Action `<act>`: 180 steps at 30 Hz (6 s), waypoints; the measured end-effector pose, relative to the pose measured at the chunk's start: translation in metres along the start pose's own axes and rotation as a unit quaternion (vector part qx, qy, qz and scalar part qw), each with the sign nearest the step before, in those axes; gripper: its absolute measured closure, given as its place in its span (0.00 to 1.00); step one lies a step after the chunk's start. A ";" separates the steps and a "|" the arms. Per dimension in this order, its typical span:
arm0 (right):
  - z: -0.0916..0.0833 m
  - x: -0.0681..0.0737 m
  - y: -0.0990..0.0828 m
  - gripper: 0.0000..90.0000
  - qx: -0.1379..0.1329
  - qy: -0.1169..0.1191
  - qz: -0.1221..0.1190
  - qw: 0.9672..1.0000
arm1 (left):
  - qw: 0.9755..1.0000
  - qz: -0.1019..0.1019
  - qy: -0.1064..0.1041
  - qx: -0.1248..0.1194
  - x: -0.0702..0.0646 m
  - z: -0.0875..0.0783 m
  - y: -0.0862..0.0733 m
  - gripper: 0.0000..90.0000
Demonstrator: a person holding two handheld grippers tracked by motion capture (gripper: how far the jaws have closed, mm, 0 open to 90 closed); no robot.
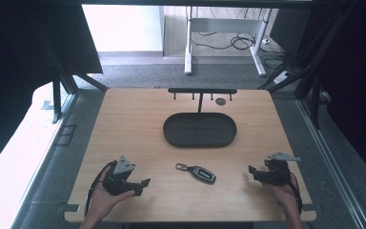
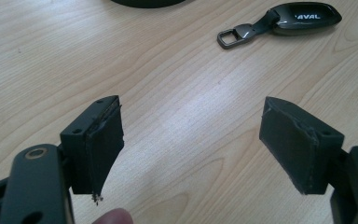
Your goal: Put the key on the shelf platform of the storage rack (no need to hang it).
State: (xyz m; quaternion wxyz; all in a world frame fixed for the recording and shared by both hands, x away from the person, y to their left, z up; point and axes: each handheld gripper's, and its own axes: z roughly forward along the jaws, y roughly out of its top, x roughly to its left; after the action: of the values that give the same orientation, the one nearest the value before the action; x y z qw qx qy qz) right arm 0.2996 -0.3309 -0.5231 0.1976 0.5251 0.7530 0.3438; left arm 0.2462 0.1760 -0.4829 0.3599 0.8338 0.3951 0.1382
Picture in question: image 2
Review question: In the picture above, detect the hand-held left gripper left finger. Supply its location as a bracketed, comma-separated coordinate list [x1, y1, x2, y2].
[59, 94, 125, 206]

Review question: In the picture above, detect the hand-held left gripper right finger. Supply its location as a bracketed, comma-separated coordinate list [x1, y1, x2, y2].
[258, 95, 346, 196]

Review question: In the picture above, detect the black car key fob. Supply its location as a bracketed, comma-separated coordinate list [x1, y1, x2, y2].
[216, 1, 343, 50]

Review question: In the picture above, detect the black round object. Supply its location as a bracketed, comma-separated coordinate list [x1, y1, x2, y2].
[110, 0, 187, 9]

